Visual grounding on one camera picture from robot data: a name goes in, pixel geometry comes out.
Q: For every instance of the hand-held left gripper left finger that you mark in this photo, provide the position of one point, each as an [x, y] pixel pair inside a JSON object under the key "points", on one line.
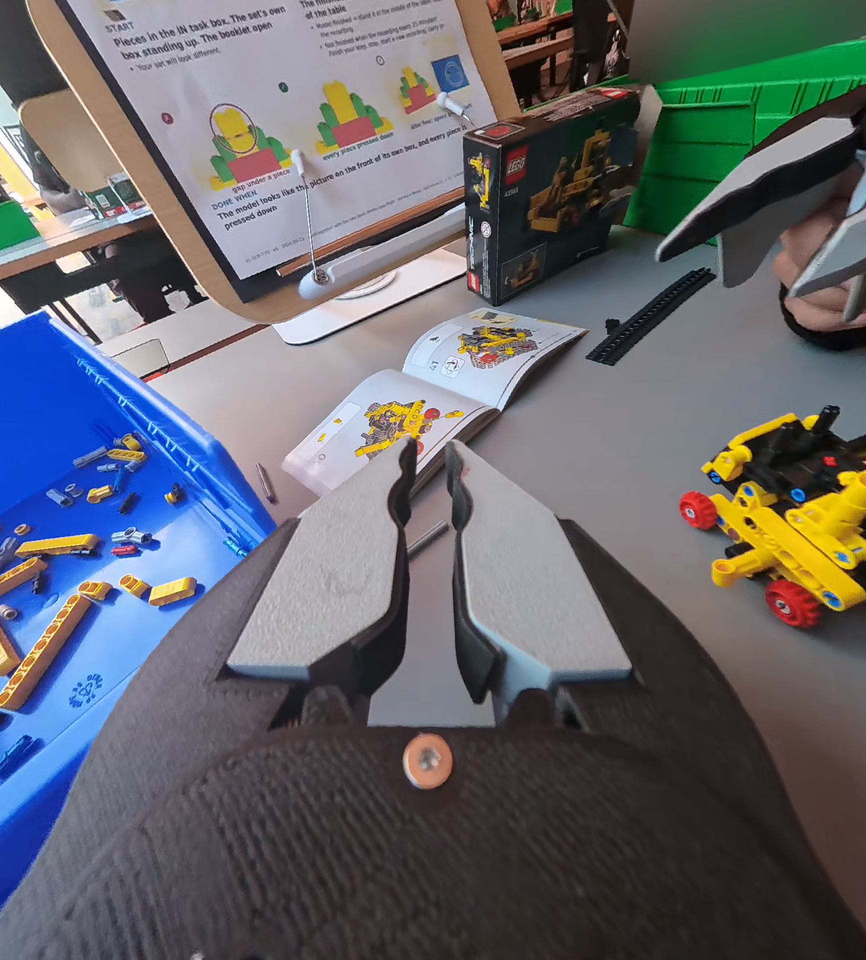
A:
{"points": [[328, 585]]}

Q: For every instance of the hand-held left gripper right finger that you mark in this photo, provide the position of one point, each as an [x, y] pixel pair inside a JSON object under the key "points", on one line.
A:
{"points": [[530, 585]]}

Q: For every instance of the grey lego axle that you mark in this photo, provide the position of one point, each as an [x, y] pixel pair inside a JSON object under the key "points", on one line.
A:
{"points": [[266, 484], [429, 538]]}

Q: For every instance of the yellow black lego bulldozer model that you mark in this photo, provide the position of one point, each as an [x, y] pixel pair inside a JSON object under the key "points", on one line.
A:
{"points": [[800, 517]]}

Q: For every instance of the black lego track strip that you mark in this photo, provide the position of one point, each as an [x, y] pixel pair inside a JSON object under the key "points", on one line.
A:
{"points": [[650, 319]]}

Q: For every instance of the lego instruction booklet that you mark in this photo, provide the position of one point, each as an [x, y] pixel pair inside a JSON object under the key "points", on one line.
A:
{"points": [[470, 375]]}

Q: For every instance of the black lego set box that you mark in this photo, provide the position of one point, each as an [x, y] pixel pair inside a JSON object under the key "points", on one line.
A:
{"points": [[553, 202]]}

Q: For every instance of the pile of loose lego pieces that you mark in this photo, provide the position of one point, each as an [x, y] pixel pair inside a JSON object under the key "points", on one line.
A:
{"points": [[43, 645]]}

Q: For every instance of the person's right hand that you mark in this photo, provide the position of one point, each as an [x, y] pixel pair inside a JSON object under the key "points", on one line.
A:
{"points": [[804, 251]]}

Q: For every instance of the green plastic crate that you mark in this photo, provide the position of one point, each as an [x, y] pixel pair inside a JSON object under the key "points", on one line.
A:
{"points": [[703, 135]]}

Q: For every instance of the wooden bench table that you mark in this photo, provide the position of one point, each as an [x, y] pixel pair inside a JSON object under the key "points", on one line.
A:
{"points": [[538, 37]]}

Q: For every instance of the white stand base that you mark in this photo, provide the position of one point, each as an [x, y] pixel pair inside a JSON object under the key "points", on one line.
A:
{"points": [[373, 307]]}

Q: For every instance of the blue plastic bin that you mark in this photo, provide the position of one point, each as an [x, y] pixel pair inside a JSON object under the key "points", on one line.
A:
{"points": [[28, 390]]}

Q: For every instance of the instruction board on stand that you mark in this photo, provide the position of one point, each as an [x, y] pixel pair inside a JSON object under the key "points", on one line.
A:
{"points": [[253, 112]]}

